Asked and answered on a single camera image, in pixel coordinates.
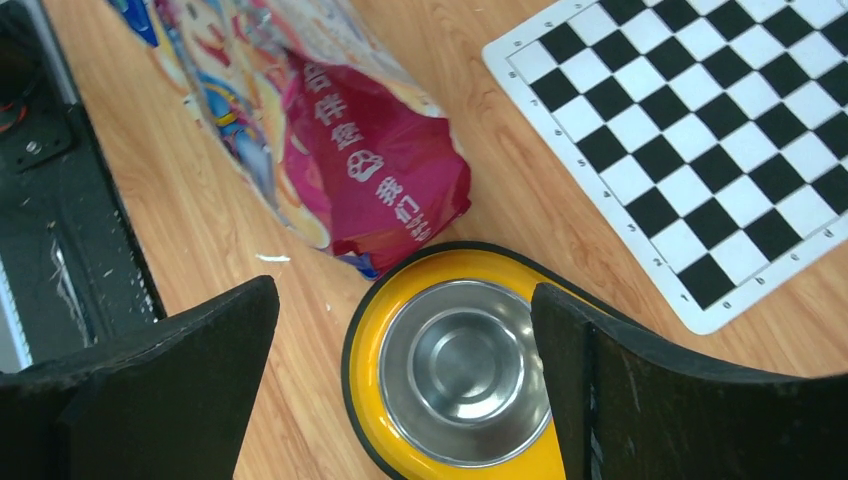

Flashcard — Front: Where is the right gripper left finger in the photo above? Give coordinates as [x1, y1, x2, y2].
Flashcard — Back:
[1, 275, 280, 479]

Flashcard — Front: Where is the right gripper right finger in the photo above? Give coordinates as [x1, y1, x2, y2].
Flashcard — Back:
[531, 283, 847, 479]

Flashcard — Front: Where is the pink pet food bag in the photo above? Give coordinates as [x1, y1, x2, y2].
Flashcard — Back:
[113, 1, 471, 280]

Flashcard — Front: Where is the yellow double pet bowl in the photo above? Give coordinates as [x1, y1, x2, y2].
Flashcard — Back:
[341, 241, 612, 479]

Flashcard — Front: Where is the black white chessboard mat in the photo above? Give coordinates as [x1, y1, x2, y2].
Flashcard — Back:
[482, 0, 847, 335]

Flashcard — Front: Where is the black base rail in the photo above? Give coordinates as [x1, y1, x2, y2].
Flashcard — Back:
[1, 1, 166, 373]

